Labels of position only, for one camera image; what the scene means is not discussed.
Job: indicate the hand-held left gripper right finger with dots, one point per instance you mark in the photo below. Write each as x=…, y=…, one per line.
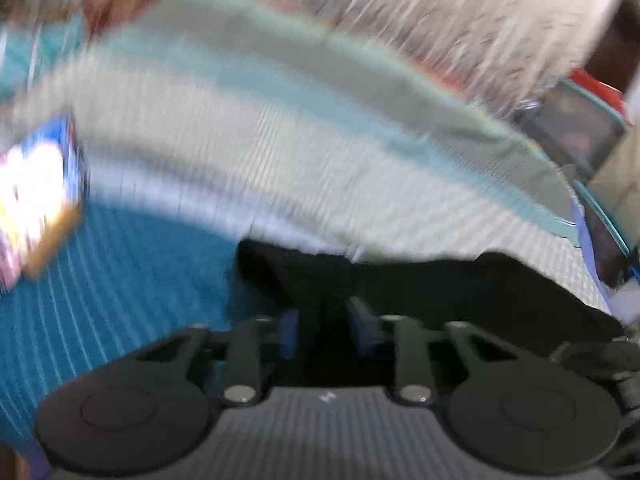
x=361, y=327

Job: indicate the black pants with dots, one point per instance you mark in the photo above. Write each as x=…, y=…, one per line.
x=450, y=295

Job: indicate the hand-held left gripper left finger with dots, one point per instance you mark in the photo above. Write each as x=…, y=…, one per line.
x=289, y=335

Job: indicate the patterned teal grey bedsheet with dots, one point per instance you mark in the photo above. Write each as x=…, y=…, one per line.
x=260, y=145

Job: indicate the blue pink snack packet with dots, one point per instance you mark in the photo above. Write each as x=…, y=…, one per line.
x=37, y=195

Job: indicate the clear box teal rim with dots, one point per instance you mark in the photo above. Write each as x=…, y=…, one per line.
x=575, y=125

